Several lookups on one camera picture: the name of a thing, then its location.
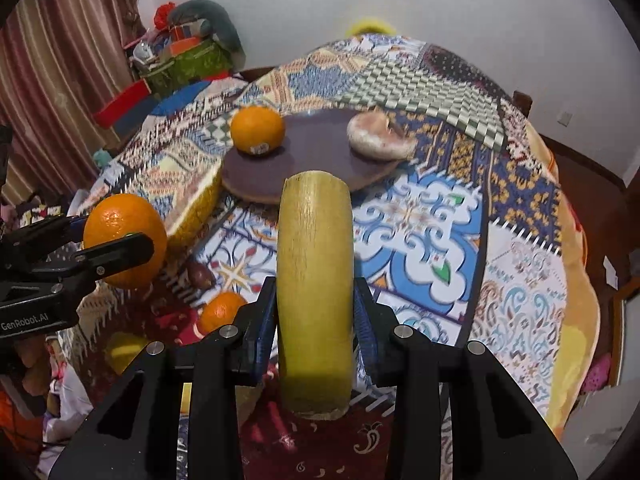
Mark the large orange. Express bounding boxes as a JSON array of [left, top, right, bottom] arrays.
[[82, 193, 168, 290]]

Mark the striped brown curtain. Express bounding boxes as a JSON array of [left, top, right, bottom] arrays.
[[0, 0, 143, 206]]

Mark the small orange with sticker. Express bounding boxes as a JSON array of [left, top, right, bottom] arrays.
[[229, 105, 286, 157]]

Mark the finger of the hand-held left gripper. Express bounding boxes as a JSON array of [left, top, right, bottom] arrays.
[[75, 232, 155, 281], [10, 214, 91, 261]]

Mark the yellow melon slice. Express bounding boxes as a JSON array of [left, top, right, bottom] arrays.
[[162, 162, 224, 250]]

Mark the brown date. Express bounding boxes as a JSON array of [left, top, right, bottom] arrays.
[[187, 263, 217, 291]]

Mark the brown round plate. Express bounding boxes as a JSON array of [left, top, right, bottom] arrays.
[[221, 110, 406, 206]]

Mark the yellow hoop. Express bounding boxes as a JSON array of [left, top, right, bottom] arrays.
[[345, 17, 396, 38]]

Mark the brown mushroom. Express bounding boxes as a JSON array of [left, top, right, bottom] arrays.
[[346, 106, 417, 161]]

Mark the wooden wardrobe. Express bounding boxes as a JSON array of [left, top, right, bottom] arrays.
[[607, 255, 640, 386]]

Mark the small tangerine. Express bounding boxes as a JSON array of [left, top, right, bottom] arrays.
[[198, 291, 248, 336]]

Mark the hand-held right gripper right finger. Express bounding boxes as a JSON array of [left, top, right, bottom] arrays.
[[352, 277, 581, 480]]

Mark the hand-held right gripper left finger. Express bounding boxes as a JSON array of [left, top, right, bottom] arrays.
[[48, 276, 279, 480]]

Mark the orange box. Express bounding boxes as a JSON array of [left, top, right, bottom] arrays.
[[167, 37, 203, 56]]

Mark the blue cloth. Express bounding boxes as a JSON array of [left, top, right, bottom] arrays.
[[112, 79, 216, 133]]

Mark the grey pillow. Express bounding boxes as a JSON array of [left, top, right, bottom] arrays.
[[167, 0, 246, 63]]

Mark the red box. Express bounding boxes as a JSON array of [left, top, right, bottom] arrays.
[[92, 80, 151, 128]]

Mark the pink cloth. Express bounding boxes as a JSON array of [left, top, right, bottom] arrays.
[[585, 352, 613, 393]]

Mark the printed white cloth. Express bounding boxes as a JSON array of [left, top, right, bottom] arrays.
[[40, 340, 96, 466]]

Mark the green storage bag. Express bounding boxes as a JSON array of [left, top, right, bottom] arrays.
[[137, 42, 236, 98]]

